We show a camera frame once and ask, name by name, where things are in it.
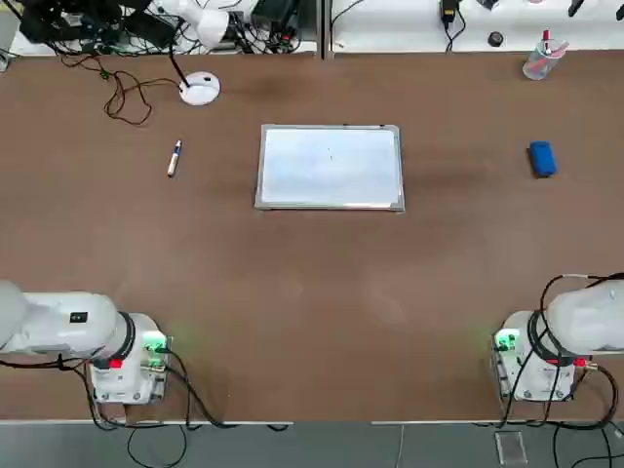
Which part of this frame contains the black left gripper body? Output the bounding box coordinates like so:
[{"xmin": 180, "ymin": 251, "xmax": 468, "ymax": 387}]
[{"xmin": 19, "ymin": 0, "xmax": 101, "ymax": 44}]

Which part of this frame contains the blue white whiteboard marker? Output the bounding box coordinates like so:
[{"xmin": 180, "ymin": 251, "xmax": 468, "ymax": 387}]
[{"xmin": 166, "ymin": 139, "xmax": 183, "ymax": 178}]

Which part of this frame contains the blue plastic eraser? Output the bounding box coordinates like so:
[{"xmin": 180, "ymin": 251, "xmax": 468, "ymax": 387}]
[{"xmin": 527, "ymin": 140, "xmax": 559, "ymax": 178}]

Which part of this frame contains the silver framed whiteboard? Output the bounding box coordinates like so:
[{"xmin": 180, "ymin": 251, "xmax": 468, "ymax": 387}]
[{"xmin": 253, "ymin": 123, "xmax": 406, "ymax": 213}]

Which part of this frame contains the black electronics box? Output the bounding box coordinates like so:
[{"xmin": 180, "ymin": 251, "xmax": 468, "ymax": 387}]
[{"xmin": 121, "ymin": 12, "xmax": 176, "ymax": 50}]

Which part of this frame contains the white desk lamp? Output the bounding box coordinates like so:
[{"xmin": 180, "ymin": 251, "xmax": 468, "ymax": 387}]
[{"xmin": 168, "ymin": 0, "xmax": 230, "ymax": 106}]

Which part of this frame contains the black finned power supply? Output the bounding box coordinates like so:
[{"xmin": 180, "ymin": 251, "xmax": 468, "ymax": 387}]
[{"xmin": 251, "ymin": 0, "xmax": 299, "ymax": 35}]

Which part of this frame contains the small circuit board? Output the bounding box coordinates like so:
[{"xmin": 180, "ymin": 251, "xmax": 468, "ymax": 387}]
[{"xmin": 270, "ymin": 28, "xmax": 299, "ymax": 53}]

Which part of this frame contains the clear plastic pen cup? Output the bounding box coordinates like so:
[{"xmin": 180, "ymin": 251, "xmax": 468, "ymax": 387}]
[{"xmin": 522, "ymin": 41, "xmax": 563, "ymax": 81}]

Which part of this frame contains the grey floor plate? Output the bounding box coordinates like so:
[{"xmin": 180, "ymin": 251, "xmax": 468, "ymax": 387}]
[{"xmin": 494, "ymin": 431, "xmax": 528, "ymax": 464}]

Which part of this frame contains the aluminium frame post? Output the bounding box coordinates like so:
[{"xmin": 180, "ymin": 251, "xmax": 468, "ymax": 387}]
[{"xmin": 314, "ymin": 0, "xmax": 337, "ymax": 60}]

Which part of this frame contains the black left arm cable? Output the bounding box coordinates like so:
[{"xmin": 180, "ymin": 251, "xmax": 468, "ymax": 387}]
[{"xmin": 0, "ymin": 353, "xmax": 98, "ymax": 372}]

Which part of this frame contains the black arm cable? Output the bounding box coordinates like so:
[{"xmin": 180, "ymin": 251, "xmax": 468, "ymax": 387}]
[
  {"xmin": 0, "ymin": 353, "xmax": 98, "ymax": 372},
  {"xmin": 530, "ymin": 274, "xmax": 624, "ymax": 371}
]

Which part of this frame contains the black left base cable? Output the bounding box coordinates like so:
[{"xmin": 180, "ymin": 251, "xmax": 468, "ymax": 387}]
[{"xmin": 160, "ymin": 348, "xmax": 293, "ymax": 433}]

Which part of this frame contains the black base cable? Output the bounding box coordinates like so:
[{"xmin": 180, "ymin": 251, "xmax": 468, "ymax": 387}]
[
  {"xmin": 574, "ymin": 363, "xmax": 624, "ymax": 430},
  {"xmin": 160, "ymin": 348, "xmax": 293, "ymax": 433}
]

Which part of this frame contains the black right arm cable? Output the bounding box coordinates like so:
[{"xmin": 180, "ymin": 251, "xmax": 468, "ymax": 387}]
[{"xmin": 530, "ymin": 274, "xmax": 624, "ymax": 371}]

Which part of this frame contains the black right base cable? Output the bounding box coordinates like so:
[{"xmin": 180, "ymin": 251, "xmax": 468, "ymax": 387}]
[{"xmin": 574, "ymin": 363, "xmax": 624, "ymax": 430}]

